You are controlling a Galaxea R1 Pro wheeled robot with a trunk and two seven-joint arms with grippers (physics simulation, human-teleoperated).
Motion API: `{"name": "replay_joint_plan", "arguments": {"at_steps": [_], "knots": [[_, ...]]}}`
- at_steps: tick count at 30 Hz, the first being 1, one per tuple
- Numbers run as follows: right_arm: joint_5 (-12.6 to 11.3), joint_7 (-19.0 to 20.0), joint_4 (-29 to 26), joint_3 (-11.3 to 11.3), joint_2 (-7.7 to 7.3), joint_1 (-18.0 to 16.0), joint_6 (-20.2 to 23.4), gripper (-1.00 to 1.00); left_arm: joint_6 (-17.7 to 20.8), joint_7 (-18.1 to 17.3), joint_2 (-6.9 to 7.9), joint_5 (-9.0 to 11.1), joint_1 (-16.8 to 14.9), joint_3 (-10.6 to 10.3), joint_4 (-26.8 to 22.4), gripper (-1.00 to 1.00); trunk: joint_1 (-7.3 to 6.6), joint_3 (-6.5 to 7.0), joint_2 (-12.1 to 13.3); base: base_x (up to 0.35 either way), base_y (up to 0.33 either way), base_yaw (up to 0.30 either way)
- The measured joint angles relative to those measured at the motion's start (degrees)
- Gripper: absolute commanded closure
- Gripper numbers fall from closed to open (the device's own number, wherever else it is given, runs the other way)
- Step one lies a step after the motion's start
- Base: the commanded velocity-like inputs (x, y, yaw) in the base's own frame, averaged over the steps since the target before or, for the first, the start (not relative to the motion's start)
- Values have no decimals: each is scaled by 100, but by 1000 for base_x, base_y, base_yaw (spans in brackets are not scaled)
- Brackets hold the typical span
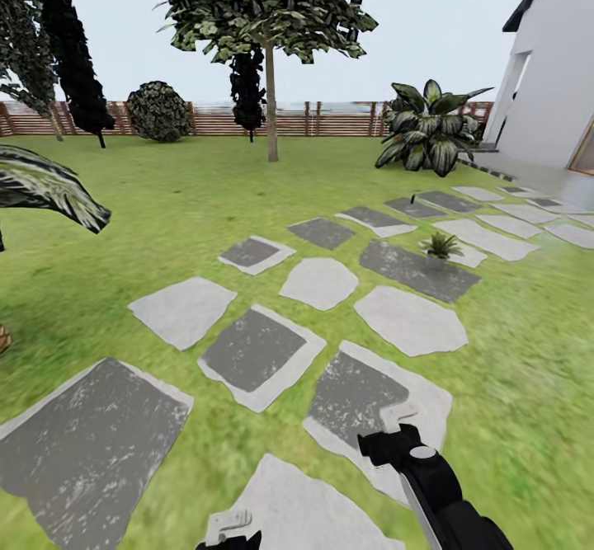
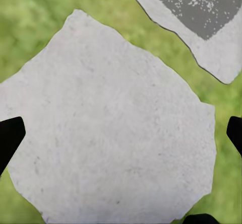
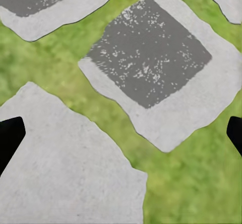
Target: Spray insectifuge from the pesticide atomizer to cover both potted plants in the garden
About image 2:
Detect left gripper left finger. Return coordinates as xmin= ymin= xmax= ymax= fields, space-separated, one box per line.
xmin=0 ymin=116 xmax=26 ymax=175

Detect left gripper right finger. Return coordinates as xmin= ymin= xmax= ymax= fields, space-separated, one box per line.
xmin=226 ymin=116 xmax=242 ymax=156

